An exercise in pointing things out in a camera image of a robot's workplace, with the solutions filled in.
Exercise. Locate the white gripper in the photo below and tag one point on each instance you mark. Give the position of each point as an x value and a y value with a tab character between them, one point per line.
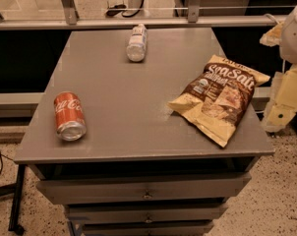
295	36

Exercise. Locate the red coke can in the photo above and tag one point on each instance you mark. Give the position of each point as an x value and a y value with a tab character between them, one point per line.
69	116

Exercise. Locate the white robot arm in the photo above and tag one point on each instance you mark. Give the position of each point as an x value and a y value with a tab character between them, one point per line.
288	42

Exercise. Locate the sea salt chips bag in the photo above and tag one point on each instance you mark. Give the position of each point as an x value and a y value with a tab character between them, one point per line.
216	101

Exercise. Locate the white plastic bottle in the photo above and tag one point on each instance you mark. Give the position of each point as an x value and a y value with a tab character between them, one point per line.
137	45

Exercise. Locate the top grey drawer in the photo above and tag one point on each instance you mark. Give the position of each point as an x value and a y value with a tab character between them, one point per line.
157	188

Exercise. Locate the grey drawer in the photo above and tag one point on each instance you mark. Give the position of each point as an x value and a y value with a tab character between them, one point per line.
161	228
157	188
146	213

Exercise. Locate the grey drawer cabinet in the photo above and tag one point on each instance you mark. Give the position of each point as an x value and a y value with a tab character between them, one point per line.
131	132

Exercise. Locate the middle grey drawer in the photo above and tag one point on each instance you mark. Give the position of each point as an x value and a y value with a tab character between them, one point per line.
146	213

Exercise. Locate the bottom grey drawer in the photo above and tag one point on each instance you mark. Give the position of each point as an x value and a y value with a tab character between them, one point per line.
161	228

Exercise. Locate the black metal stand leg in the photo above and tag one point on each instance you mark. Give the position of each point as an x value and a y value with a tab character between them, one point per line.
15	189

